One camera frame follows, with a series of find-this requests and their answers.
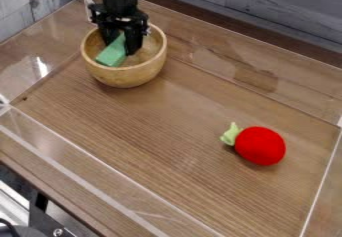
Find light wooden bowl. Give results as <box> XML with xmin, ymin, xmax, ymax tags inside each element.
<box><xmin>80</xmin><ymin>23</ymin><xmax>168</xmax><ymax>88</ymax></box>

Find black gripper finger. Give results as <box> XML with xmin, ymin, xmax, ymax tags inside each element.
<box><xmin>124</xmin><ymin>28</ymin><xmax>144</xmax><ymax>56</ymax></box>
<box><xmin>98</xmin><ymin>25</ymin><xmax>120</xmax><ymax>45</ymax></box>

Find clear acrylic tray walls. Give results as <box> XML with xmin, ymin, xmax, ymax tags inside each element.
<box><xmin>0</xmin><ymin>1</ymin><xmax>342</xmax><ymax>237</ymax></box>

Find black cable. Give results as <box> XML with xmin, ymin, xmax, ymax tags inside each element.
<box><xmin>0</xmin><ymin>216</ymin><xmax>24</xmax><ymax>237</ymax></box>

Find black metal table leg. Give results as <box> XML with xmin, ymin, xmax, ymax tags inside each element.
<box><xmin>28</xmin><ymin>192</ymin><xmax>76</xmax><ymax>237</ymax></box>

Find green rectangular block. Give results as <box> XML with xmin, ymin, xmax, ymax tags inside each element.
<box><xmin>94</xmin><ymin>34</ymin><xmax>126</xmax><ymax>67</ymax></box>

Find red plush strawberry toy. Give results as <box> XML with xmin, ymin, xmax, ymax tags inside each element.
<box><xmin>219</xmin><ymin>122</ymin><xmax>285</xmax><ymax>166</ymax></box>

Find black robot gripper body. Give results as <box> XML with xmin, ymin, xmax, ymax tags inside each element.
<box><xmin>86</xmin><ymin>0</ymin><xmax>149</xmax><ymax>35</ymax></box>

